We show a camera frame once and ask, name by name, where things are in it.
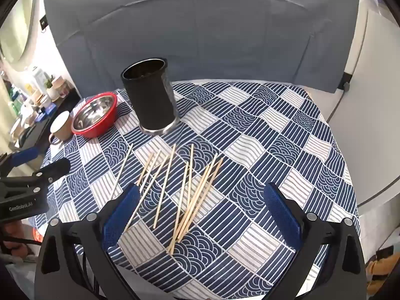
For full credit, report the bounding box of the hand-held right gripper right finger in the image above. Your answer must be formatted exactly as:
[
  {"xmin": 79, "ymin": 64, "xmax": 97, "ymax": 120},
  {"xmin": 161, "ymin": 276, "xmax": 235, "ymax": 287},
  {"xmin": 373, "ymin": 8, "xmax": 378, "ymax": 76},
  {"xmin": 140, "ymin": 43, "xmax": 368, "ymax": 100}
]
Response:
[{"xmin": 263, "ymin": 183, "xmax": 368, "ymax": 300}]

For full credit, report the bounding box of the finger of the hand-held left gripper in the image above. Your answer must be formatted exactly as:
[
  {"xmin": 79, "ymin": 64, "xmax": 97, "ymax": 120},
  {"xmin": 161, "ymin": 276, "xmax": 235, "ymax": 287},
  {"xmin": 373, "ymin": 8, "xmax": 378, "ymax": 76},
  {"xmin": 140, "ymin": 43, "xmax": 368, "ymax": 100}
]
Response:
[
  {"xmin": 0, "ymin": 158, "xmax": 72, "ymax": 199},
  {"xmin": 0, "ymin": 148, "xmax": 39, "ymax": 176}
]

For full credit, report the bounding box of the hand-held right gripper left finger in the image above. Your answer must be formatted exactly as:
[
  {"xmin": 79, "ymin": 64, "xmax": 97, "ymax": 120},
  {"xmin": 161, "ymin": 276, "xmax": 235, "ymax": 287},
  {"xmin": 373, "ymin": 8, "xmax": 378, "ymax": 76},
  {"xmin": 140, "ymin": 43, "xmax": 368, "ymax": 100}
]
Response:
[{"xmin": 34, "ymin": 184, "xmax": 141, "ymax": 300}]

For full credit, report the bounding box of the bunch of wooden chopsticks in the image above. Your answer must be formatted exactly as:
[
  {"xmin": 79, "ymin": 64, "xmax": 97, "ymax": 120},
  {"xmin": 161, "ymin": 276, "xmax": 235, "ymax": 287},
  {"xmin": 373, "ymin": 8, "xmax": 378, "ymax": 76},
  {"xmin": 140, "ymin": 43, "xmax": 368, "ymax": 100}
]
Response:
[{"xmin": 109, "ymin": 144, "xmax": 224, "ymax": 255}]

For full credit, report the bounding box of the black cylindrical utensil holder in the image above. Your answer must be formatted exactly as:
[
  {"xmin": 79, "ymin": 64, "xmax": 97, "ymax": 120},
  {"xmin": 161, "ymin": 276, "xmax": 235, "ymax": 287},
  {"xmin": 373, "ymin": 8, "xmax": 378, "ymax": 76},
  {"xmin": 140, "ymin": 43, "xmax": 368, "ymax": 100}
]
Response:
[{"xmin": 121, "ymin": 57, "xmax": 179, "ymax": 136}]

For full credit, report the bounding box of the black side shelf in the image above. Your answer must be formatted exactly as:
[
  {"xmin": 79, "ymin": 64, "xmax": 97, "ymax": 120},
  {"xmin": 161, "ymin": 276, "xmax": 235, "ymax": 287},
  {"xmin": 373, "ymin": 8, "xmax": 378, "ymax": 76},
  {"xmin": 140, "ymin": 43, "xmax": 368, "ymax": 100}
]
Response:
[{"xmin": 8, "ymin": 87, "xmax": 81, "ymax": 152}]

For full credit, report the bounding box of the beige ceramic mug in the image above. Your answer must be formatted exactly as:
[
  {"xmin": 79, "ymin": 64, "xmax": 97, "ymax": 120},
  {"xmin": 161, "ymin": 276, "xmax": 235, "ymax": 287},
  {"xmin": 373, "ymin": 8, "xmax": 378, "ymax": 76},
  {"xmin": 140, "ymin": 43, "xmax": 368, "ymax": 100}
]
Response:
[{"xmin": 48, "ymin": 111, "xmax": 75, "ymax": 146}]

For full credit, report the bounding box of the red plastic colander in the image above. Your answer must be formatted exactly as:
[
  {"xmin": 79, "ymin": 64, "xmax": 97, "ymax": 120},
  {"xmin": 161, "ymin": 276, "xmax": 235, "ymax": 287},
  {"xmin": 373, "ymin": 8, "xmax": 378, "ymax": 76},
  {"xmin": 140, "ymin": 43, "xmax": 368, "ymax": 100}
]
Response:
[{"xmin": 71, "ymin": 92, "xmax": 118, "ymax": 139}]

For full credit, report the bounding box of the stainless steel bowl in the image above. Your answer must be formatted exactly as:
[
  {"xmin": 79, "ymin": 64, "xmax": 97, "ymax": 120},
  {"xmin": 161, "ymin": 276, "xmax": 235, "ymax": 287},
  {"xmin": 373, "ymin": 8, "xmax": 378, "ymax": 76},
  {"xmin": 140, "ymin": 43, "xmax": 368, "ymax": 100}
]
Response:
[{"xmin": 72, "ymin": 95, "xmax": 116, "ymax": 131}]

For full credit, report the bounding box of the small potted plant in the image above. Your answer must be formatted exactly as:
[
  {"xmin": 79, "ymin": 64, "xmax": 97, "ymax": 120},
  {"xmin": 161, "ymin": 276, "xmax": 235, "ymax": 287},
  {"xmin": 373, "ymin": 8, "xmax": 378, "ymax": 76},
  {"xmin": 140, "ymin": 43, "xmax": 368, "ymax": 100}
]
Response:
[{"xmin": 44, "ymin": 75, "xmax": 58, "ymax": 99}]

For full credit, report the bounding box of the pink glass jar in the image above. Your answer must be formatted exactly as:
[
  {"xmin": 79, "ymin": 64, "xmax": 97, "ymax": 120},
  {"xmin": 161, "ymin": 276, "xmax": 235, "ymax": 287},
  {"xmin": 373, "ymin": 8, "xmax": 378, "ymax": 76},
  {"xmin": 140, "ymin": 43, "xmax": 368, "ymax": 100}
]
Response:
[{"xmin": 51, "ymin": 75, "xmax": 68, "ymax": 98}]

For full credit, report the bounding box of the blue white patterned tablecloth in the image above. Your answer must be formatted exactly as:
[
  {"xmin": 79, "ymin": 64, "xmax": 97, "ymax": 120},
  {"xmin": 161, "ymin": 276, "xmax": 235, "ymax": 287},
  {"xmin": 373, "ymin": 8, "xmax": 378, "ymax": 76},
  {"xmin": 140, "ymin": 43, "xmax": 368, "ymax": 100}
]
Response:
[{"xmin": 26, "ymin": 81, "xmax": 361, "ymax": 300}]

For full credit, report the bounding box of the yellow cloth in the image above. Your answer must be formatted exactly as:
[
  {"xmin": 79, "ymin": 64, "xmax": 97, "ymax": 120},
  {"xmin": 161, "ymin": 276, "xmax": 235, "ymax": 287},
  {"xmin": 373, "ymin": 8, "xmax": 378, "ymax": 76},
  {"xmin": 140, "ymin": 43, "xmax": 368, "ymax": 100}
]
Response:
[{"xmin": 365, "ymin": 247, "xmax": 395, "ymax": 295}]

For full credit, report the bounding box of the black backdrop clip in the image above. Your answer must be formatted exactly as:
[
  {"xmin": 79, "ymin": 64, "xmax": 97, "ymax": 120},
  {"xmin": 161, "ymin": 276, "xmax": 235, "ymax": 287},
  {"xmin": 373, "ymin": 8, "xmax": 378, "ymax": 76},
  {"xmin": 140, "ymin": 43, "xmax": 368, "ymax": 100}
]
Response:
[{"xmin": 339, "ymin": 72, "xmax": 352, "ymax": 92}]

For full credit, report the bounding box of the white panel board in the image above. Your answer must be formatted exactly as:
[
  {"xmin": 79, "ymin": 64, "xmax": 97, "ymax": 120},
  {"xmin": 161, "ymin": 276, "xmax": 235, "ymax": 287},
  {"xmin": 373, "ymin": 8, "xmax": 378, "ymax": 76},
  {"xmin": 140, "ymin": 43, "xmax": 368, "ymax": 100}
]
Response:
[{"xmin": 344, "ymin": 6, "xmax": 400, "ymax": 207}]

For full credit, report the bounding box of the grey fabric backdrop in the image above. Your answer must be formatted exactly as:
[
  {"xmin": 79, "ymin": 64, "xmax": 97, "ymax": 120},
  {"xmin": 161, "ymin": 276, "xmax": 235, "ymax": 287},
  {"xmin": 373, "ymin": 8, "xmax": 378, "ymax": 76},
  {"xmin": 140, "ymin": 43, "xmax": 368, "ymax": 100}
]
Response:
[{"xmin": 42, "ymin": 0, "xmax": 360, "ymax": 94}]

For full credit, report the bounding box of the oval wall mirror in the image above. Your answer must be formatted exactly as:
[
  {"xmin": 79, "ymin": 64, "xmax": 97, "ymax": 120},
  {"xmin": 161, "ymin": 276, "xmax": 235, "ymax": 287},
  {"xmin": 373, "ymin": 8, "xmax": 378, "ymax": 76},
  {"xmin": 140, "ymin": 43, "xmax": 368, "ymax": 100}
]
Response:
[{"xmin": 0, "ymin": 0, "xmax": 41, "ymax": 69}]

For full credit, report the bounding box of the grey cable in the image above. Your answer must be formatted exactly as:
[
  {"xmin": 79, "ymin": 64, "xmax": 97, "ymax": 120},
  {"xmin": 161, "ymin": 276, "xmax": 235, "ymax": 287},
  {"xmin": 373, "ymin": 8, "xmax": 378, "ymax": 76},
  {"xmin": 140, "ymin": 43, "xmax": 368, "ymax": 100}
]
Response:
[{"xmin": 326, "ymin": 89, "xmax": 348, "ymax": 124}]

